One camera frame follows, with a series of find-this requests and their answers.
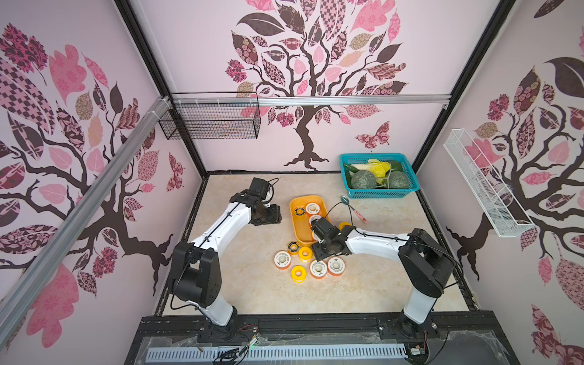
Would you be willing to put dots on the green melon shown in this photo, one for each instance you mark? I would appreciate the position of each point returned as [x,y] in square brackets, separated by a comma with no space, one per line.
[363,179]
[398,180]

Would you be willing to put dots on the spoon with pink handle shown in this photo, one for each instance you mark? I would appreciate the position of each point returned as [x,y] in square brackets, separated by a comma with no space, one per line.
[345,200]

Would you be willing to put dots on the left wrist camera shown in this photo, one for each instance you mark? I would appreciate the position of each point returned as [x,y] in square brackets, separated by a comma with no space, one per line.
[262,190]

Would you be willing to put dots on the white wire wall shelf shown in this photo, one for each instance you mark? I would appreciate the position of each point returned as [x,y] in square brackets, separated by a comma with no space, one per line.
[472,157]

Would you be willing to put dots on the black wire wall basket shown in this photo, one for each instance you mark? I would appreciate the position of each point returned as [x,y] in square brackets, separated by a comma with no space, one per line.
[212,116]

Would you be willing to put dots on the yellow plastic storage box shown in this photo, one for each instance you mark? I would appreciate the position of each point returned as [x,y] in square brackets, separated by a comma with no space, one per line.
[302,228]

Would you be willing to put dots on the yellow tape roll centre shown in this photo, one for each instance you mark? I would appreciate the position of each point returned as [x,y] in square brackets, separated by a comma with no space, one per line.
[305,254]

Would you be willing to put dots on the yellow tape roll bottom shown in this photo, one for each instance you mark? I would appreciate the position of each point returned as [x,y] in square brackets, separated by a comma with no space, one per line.
[298,274]

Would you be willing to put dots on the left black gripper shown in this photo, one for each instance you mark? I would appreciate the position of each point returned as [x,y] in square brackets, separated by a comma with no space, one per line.
[274,217]

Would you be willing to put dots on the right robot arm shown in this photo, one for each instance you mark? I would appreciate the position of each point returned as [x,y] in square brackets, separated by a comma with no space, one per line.
[427,265]

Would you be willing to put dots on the yellow tape roll top right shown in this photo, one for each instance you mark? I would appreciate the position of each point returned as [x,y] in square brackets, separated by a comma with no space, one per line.
[343,225]

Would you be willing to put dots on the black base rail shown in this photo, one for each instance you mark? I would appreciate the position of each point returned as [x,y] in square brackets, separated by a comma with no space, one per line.
[474,337]

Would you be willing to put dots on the yellow black tape roll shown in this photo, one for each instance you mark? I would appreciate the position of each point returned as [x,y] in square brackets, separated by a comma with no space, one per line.
[299,211]
[293,248]

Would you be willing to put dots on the orange tape roll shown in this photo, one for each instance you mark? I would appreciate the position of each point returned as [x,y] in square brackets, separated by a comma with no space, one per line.
[282,260]
[318,269]
[336,266]
[314,219]
[312,208]

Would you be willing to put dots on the green melon left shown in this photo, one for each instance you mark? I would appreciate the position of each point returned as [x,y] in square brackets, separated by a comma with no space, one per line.
[363,179]

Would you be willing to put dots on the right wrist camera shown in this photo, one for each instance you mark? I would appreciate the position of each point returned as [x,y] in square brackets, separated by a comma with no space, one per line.
[323,230]

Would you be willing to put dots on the green melon right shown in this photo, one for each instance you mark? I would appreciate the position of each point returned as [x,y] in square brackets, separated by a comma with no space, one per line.
[398,180]

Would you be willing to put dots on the teal plastic basket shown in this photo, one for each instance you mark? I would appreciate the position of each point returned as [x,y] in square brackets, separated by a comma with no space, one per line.
[351,163]

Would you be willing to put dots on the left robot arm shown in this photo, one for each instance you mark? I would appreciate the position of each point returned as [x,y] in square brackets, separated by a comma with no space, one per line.
[195,269]

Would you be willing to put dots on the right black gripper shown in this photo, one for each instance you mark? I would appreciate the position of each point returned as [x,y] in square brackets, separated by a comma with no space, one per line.
[320,249]

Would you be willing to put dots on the white slotted cable duct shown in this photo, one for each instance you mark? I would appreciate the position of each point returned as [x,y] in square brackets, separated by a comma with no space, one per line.
[199,354]

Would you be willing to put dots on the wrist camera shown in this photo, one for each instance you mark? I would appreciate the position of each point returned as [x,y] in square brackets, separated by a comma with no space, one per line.
[323,230]
[262,190]

